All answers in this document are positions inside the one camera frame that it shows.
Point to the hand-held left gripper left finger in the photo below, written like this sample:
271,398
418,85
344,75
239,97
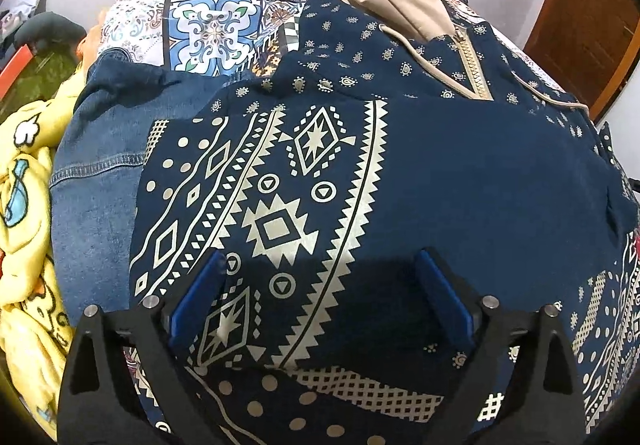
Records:
197,297

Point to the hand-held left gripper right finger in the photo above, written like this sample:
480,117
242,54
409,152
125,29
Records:
445,297

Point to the navy patterned hoodie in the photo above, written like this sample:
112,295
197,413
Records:
450,165

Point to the blue denim jacket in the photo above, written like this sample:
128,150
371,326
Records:
95,195

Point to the yellow cartoon fleece blanket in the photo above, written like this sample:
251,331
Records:
30,245

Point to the patchwork printed bedspread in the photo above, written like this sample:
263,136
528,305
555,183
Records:
210,30

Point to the green box with orange edge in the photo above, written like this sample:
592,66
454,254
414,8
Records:
40,75

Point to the orange cloth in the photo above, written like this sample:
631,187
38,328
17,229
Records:
90,45

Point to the dark grey cloth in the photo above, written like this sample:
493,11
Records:
50,27

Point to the wooden door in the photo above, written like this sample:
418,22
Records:
585,15

